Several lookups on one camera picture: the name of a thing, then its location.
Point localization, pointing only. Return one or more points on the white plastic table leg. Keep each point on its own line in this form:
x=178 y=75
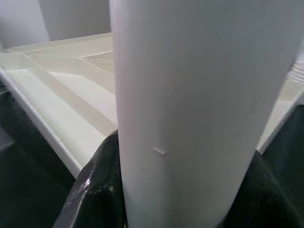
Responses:
x=202 y=95
x=297 y=71

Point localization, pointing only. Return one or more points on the white plastic table top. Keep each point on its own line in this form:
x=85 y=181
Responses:
x=59 y=95

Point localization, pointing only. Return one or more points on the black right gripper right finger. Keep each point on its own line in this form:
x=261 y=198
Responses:
x=266 y=197

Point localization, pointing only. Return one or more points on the black table cloth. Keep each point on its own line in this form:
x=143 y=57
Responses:
x=28 y=166

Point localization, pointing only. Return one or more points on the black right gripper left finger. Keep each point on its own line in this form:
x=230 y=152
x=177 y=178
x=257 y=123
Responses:
x=95 y=194

